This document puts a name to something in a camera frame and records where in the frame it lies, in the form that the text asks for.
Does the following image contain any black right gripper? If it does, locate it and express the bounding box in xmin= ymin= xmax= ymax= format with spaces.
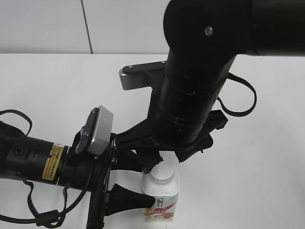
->
xmin=115 ymin=110 xmax=228 ymax=174

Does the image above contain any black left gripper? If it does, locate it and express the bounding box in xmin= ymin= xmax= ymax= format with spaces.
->
xmin=56 ymin=132 xmax=154 ymax=229

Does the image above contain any white bottle cap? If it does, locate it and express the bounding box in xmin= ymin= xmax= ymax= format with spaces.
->
xmin=149 ymin=161 xmax=175 ymax=186

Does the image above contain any white yili changqing bottle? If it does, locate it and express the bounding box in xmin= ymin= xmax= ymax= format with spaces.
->
xmin=142 ymin=162 xmax=180 ymax=222

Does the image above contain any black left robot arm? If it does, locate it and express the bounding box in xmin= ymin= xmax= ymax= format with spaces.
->
xmin=0 ymin=123 xmax=155 ymax=229

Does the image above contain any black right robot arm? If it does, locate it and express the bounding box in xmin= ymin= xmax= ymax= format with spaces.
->
xmin=113 ymin=0 xmax=305 ymax=173

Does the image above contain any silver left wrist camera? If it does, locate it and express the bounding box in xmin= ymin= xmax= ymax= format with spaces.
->
xmin=75 ymin=105 xmax=113 ymax=156

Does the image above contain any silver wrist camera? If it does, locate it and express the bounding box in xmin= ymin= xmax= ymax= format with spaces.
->
xmin=75 ymin=105 xmax=113 ymax=156
xmin=119 ymin=61 xmax=166 ymax=91

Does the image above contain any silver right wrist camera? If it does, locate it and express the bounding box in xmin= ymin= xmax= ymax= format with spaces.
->
xmin=119 ymin=61 xmax=166 ymax=91

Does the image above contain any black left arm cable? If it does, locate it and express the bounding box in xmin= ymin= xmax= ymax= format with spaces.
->
xmin=0 ymin=109 xmax=96 ymax=227

